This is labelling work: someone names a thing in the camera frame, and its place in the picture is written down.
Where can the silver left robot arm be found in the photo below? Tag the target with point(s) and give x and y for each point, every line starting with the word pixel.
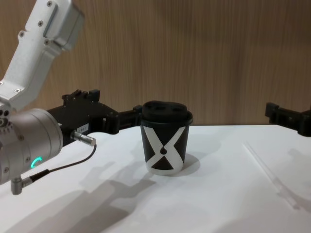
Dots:
pixel 31 136

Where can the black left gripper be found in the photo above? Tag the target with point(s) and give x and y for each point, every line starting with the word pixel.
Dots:
pixel 80 116

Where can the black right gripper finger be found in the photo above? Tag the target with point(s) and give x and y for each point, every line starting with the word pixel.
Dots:
pixel 289 120

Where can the black and white paper cup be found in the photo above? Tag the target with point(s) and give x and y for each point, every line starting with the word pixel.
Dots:
pixel 145 140

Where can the white wrapped straw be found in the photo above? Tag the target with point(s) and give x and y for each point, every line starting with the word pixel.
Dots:
pixel 266 170

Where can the black plastic cup lid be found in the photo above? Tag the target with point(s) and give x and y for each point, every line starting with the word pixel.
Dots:
pixel 165 112

